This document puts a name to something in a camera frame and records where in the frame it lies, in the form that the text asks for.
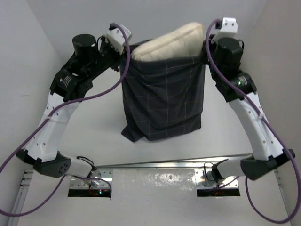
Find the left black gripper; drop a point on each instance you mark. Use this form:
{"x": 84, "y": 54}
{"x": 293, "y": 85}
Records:
{"x": 103, "y": 42}

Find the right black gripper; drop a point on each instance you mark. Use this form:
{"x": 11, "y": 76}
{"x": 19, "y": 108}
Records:
{"x": 204, "y": 57}

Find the cream pillow with bear print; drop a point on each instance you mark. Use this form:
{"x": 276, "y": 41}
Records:
{"x": 186, "y": 41}

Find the dark plaid pillowcase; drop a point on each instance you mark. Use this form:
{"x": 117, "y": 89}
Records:
{"x": 163, "y": 98}

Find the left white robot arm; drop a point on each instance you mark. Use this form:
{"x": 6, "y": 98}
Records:
{"x": 67, "y": 91}

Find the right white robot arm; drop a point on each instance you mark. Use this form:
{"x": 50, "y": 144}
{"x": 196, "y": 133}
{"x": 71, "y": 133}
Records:
{"x": 240, "y": 93}

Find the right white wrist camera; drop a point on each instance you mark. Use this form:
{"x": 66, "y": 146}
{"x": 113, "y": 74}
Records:
{"x": 227, "y": 27}

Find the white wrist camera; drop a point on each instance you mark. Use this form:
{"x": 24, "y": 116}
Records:
{"x": 227, "y": 27}
{"x": 115, "y": 37}

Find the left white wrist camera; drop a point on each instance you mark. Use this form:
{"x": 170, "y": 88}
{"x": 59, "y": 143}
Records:
{"x": 115, "y": 37}

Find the aluminium frame rails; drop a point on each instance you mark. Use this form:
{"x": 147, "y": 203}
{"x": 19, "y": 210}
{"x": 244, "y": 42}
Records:
{"x": 92, "y": 134}

